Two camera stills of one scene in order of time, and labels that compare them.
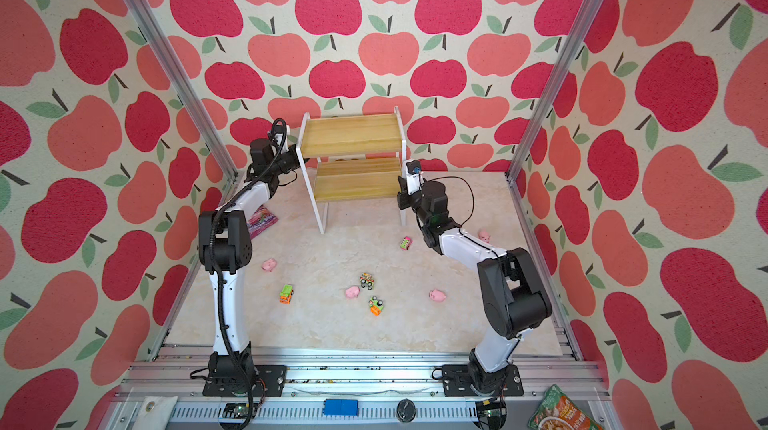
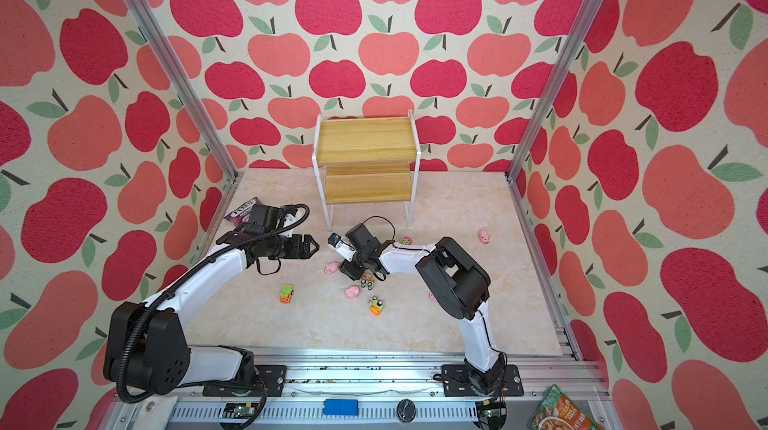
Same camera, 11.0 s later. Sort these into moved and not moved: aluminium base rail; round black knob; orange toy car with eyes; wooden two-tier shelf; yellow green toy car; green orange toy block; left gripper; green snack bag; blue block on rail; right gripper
Moved: right gripper; wooden two-tier shelf; left gripper
Not moved: green snack bag; green orange toy block; aluminium base rail; blue block on rail; yellow green toy car; orange toy car with eyes; round black knob
